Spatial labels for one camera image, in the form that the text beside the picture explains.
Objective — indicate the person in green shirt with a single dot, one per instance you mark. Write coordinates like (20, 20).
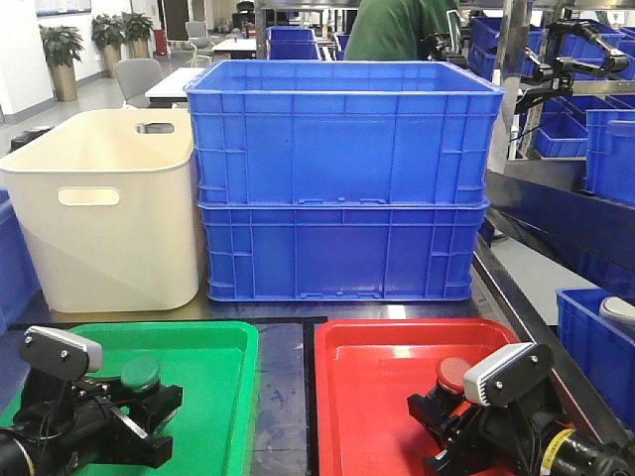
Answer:
(391, 30)

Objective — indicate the green plastic tray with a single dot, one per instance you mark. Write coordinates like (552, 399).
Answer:
(215, 363)

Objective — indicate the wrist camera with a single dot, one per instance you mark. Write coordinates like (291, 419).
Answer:
(508, 374)
(60, 353)

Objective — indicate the cream plastic basket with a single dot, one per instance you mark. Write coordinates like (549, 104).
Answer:
(106, 204)

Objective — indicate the red push button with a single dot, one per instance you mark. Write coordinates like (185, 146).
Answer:
(450, 373)

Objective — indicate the stacked blue crate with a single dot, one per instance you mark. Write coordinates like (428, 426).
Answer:
(381, 253)
(301, 132)

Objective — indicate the green push button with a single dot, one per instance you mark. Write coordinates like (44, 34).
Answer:
(141, 374)

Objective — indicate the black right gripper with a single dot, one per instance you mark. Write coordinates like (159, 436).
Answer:
(456, 423)

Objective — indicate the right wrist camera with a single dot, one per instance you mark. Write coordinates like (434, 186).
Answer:
(508, 374)

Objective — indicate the lower stacked blue crate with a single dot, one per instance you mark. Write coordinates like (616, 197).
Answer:
(381, 253)

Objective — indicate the red plastic tray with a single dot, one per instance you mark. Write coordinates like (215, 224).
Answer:
(365, 371)

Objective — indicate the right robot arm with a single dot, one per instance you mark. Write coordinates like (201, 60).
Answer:
(529, 436)

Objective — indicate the upper stacked blue crate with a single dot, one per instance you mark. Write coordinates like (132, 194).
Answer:
(301, 132)

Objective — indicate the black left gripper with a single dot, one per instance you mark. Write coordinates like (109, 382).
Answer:
(113, 424)

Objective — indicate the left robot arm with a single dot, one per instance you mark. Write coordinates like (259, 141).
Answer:
(63, 426)

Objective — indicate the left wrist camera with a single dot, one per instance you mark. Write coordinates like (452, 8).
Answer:
(60, 353)

